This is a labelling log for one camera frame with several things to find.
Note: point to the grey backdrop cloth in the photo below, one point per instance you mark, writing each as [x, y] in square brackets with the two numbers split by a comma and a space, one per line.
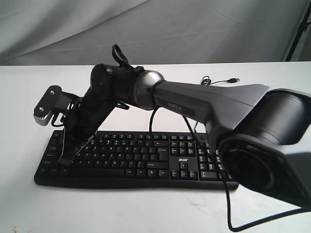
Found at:
[82, 32]

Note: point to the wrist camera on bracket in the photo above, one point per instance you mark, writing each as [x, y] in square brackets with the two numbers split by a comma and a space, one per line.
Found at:
[53, 102]

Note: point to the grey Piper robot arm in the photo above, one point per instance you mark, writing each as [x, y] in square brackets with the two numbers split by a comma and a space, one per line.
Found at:
[256, 131]

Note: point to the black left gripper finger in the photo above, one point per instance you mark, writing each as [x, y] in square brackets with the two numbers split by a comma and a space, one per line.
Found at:
[66, 153]

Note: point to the black Acer keyboard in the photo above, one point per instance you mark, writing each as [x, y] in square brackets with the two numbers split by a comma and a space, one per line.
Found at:
[134, 160]

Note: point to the black tripod stand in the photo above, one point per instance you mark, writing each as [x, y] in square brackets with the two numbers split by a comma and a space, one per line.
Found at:
[303, 26]

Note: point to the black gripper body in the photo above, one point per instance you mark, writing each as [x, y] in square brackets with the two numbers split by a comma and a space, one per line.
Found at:
[84, 119]

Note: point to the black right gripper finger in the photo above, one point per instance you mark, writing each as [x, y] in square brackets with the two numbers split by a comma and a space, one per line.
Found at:
[76, 145]

